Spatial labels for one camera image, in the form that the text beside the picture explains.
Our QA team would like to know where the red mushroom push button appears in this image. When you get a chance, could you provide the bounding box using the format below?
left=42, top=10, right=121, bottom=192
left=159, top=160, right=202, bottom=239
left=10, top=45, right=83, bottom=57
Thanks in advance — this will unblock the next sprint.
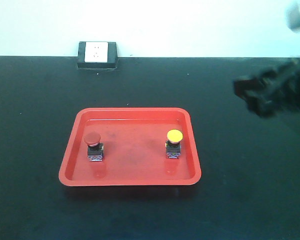
left=83, top=131, right=104, bottom=162

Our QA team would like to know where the white wall power socket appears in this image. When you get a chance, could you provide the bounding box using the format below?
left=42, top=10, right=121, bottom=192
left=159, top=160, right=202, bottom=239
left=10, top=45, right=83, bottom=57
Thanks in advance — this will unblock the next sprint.
left=77, top=41, right=118, bottom=69

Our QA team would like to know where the red plastic tray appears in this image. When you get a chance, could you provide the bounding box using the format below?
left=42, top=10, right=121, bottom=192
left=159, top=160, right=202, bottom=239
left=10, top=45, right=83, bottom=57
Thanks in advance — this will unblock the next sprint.
left=58, top=107, right=202, bottom=187

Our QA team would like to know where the yellow mushroom push button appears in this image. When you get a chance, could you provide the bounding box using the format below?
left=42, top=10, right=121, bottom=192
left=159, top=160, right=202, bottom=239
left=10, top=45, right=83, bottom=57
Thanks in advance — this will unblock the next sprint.
left=165, top=129, right=183, bottom=159

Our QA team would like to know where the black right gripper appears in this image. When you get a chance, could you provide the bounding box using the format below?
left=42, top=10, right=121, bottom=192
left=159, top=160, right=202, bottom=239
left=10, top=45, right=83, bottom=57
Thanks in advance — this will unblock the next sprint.
left=233, top=60, right=300, bottom=118

